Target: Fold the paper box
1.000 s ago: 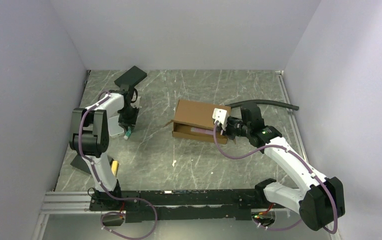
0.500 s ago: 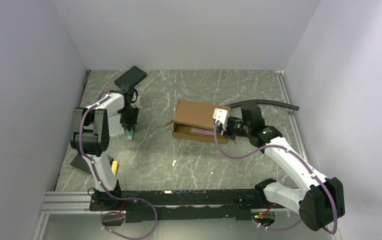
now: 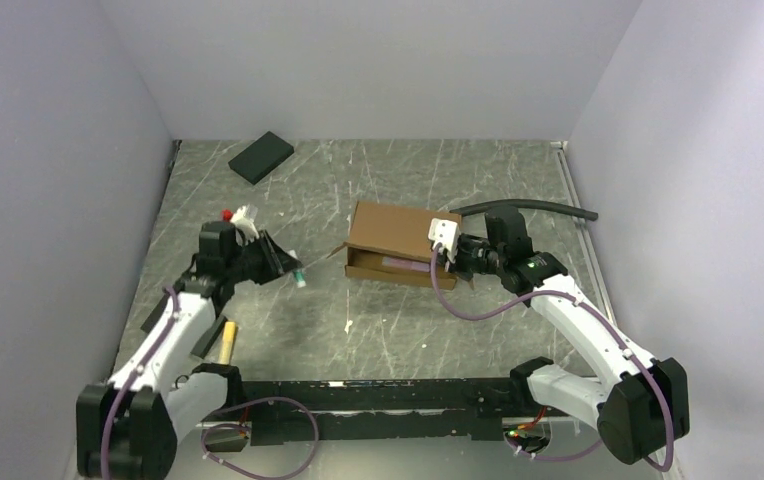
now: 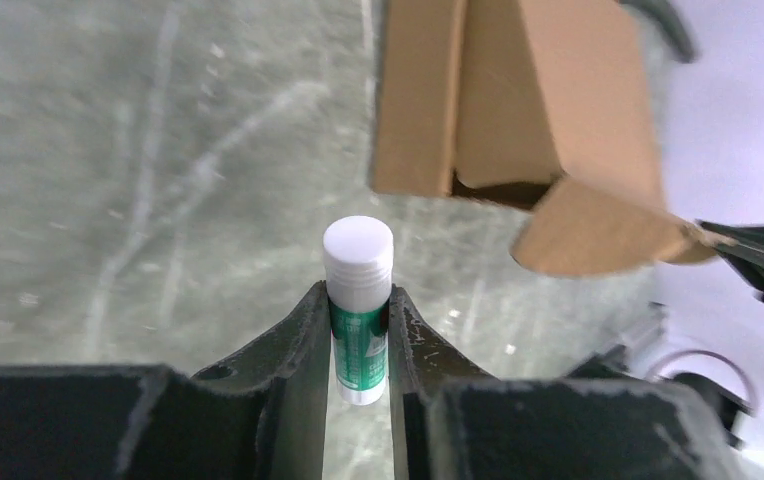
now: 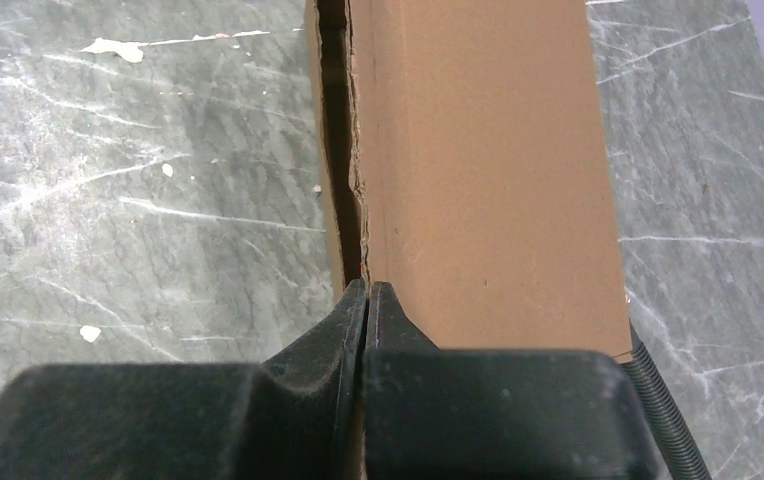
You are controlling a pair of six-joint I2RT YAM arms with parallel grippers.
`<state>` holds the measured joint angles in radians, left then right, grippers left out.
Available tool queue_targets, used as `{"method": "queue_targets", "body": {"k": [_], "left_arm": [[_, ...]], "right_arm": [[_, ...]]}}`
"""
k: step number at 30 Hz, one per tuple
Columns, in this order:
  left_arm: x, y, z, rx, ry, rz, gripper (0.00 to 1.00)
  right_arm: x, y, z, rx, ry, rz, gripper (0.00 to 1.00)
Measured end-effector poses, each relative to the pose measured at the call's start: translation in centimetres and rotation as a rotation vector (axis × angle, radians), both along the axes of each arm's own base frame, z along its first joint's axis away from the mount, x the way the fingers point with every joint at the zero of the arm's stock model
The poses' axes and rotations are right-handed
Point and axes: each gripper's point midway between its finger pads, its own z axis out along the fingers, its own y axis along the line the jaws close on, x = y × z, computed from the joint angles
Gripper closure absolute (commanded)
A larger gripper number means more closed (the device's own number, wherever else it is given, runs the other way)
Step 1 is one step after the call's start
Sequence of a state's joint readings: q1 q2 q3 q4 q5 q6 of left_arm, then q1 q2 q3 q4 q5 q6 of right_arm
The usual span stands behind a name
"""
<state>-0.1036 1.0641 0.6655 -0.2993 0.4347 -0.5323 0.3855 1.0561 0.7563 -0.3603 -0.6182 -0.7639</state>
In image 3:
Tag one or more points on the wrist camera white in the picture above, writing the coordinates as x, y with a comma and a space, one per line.
243, 218
443, 235

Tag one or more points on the black foam tube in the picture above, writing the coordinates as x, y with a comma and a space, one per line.
530, 204

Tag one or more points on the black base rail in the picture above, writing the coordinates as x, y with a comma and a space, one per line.
277, 412

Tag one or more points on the pink marker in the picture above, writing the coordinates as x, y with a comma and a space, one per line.
405, 264

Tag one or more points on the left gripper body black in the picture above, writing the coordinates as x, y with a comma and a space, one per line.
252, 261

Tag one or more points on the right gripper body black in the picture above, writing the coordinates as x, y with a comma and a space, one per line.
473, 257

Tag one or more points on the brown cardboard box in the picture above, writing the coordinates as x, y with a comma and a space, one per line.
382, 230

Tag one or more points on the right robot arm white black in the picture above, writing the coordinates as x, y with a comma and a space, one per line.
637, 403

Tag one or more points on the black triangular plate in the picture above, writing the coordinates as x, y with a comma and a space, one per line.
204, 342

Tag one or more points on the black flat box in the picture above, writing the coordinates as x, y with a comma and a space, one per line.
261, 157

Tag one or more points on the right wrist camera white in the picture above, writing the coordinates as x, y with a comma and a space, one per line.
443, 235

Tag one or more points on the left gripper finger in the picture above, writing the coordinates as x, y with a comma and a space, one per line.
276, 253
276, 266

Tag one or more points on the green white marker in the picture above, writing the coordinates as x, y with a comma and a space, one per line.
298, 273

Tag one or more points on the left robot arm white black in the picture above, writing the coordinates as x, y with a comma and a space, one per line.
129, 427

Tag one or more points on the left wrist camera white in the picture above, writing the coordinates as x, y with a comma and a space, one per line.
243, 218

